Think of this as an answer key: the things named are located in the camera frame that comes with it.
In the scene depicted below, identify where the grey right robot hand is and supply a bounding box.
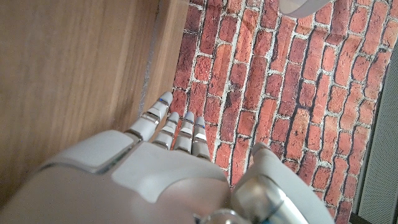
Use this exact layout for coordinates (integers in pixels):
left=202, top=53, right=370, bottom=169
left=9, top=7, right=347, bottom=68
left=0, top=91, right=335, bottom=224

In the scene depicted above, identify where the white collapsible bucket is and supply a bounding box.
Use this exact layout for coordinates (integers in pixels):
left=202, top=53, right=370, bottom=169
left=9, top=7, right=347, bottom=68
left=278, top=0, right=331, bottom=19

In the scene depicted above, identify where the red brick printed backdrop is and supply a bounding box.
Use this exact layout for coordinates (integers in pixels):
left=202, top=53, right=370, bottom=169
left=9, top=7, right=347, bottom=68
left=169, top=0, right=398, bottom=224

